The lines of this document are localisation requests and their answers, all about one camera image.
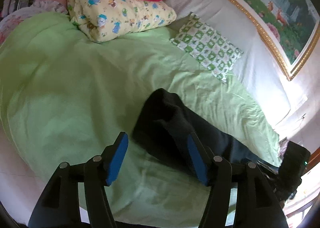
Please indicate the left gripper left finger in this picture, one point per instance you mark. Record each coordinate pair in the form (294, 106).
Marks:
(75, 195)

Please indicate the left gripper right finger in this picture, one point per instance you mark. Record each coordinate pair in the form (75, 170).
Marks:
(256, 204)

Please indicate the black pants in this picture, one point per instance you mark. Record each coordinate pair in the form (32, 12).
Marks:
(164, 124)

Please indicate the light green bed sheet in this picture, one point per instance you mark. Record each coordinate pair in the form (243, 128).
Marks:
(65, 98)

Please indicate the green white patterned pillow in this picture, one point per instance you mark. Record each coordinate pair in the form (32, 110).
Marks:
(206, 45)

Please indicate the gold framed landscape painting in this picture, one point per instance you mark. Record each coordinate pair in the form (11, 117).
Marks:
(289, 28)

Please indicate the yellow cartoon print quilt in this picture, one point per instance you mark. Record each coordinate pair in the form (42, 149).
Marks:
(104, 20)

